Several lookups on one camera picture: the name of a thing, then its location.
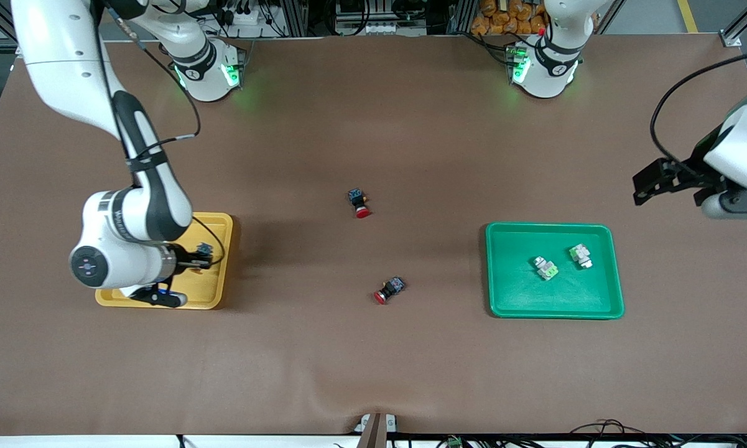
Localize red push button switch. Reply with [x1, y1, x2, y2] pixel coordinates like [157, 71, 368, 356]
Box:
[348, 188, 373, 219]
[374, 276, 406, 306]

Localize aluminium frame post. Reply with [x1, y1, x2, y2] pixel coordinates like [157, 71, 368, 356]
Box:
[446, 0, 478, 35]
[283, 0, 315, 37]

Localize brown table mat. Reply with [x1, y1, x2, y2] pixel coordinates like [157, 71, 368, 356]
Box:
[0, 34, 747, 436]

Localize white power strip with plugs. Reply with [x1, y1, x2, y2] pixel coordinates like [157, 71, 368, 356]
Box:
[215, 0, 290, 38]

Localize black cable bundle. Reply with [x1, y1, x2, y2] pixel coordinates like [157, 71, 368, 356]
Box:
[569, 419, 747, 448]

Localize yellow plastic tray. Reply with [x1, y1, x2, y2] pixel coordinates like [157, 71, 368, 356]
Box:
[95, 213, 234, 310]

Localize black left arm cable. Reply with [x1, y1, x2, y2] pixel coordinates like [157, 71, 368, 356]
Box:
[650, 47, 747, 172]

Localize orange packet pile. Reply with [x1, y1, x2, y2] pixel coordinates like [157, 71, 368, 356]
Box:
[471, 0, 548, 36]

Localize metal table edge bracket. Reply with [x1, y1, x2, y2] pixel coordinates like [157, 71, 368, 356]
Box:
[356, 413, 397, 448]

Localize green push button switch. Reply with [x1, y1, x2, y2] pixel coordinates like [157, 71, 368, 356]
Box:
[568, 243, 594, 269]
[532, 255, 559, 282]

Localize aluminium frame profile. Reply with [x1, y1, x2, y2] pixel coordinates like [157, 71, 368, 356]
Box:
[721, 0, 747, 47]

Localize white socket strip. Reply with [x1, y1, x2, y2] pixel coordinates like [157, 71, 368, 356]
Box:
[335, 19, 427, 36]

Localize green plastic tray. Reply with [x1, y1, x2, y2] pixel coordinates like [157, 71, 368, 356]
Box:
[485, 223, 625, 320]

